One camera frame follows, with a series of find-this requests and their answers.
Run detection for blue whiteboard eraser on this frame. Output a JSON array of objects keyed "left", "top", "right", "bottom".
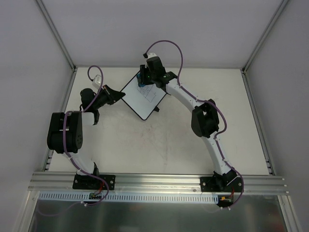
[{"left": 137, "top": 73, "right": 145, "bottom": 87}]

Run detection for small black-framed whiteboard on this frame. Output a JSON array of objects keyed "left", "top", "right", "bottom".
[{"left": 121, "top": 72, "right": 166, "bottom": 121}]

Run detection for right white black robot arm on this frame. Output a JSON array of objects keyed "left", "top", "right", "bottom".
[{"left": 138, "top": 53, "right": 237, "bottom": 191}]

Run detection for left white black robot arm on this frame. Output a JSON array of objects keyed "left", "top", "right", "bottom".
[{"left": 47, "top": 85, "right": 126, "bottom": 189}]

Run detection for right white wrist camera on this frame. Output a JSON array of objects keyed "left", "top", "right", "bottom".
[{"left": 147, "top": 52, "right": 157, "bottom": 58}]

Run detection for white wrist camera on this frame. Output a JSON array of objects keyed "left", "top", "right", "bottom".
[
  {"left": 147, "top": 52, "right": 157, "bottom": 58},
  {"left": 92, "top": 74, "right": 102, "bottom": 88}
]

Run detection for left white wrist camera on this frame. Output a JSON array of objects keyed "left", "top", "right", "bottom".
[{"left": 92, "top": 74, "right": 102, "bottom": 88}]

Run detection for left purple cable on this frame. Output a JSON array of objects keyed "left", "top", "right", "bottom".
[{"left": 36, "top": 65, "right": 110, "bottom": 216}]

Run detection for purple cable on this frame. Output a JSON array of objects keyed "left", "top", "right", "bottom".
[
  {"left": 142, "top": 40, "right": 245, "bottom": 211},
  {"left": 36, "top": 65, "right": 110, "bottom": 216}
]

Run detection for left aluminium frame post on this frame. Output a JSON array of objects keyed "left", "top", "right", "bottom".
[{"left": 34, "top": 0, "right": 76, "bottom": 71}]

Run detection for aluminium frame post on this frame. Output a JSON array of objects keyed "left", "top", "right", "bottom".
[
  {"left": 242, "top": 0, "right": 290, "bottom": 73},
  {"left": 34, "top": 0, "right": 76, "bottom": 71}
]

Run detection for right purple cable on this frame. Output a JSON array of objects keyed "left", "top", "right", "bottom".
[{"left": 142, "top": 40, "right": 245, "bottom": 211}]

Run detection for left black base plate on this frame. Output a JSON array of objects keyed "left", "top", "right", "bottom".
[{"left": 72, "top": 174, "right": 116, "bottom": 190}]

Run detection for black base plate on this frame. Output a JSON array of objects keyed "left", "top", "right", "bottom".
[
  {"left": 200, "top": 175, "right": 243, "bottom": 193},
  {"left": 72, "top": 174, "right": 116, "bottom": 190}
]

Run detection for right aluminium frame post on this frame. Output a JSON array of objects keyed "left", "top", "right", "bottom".
[{"left": 242, "top": 0, "right": 290, "bottom": 73}]

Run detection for white slotted cable duct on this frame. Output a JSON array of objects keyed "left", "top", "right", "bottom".
[{"left": 38, "top": 191, "right": 219, "bottom": 204}]

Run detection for aluminium mounting rail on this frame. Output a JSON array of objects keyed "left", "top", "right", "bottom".
[{"left": 28, "top": 172, "right": 290, "bottom": 195}]

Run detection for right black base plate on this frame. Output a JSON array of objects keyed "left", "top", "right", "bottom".
[{"left": 200, "top": 175, "right": 243, "bottom": 193}]

